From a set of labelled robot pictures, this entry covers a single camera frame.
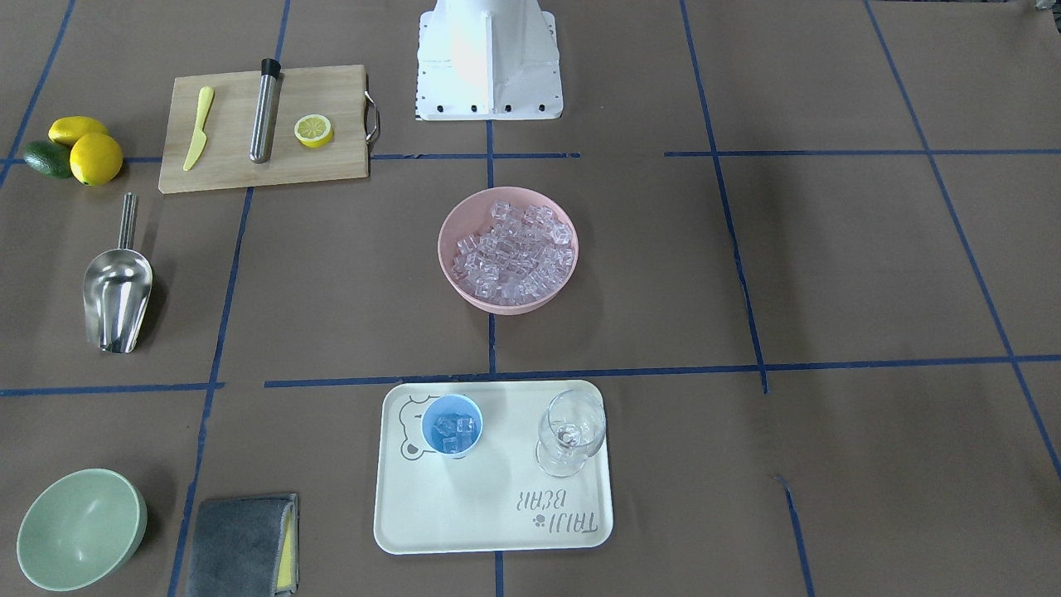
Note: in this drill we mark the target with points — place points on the stainless steel ice scoop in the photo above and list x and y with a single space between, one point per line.
116 289

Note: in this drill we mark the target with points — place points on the pile of clear ice cubes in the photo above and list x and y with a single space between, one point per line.
514 253

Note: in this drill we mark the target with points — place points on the light blue cup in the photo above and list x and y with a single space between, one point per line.
453 403

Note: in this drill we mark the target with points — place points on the ice cubes in cup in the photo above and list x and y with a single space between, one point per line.
455 433

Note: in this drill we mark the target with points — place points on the pink bowl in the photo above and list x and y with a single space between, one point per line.
464 290

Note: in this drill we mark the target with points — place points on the clear wine glass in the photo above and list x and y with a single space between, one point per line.
570 432

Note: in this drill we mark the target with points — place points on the cream bear serving tray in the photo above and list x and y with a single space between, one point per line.
495 499

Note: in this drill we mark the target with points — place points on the half lemon slice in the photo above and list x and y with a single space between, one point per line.
314 131

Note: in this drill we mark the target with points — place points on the wooden cutting board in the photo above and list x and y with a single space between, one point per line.
336 92

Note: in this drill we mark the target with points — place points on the steel cylinder muddler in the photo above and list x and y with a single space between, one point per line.
266 110

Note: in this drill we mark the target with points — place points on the grey and yellow folded cloth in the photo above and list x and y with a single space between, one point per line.
245 546

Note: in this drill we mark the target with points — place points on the yellow plastic knife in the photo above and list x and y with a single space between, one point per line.
199 138

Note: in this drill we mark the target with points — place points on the yellow lemon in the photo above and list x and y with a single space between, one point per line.
96 159
68 130

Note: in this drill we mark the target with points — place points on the green lime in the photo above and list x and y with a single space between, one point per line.
48 158

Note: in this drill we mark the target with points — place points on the green ceramic bowl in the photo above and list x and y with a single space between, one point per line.
81 528

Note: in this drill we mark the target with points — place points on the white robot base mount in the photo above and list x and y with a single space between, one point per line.
488 61

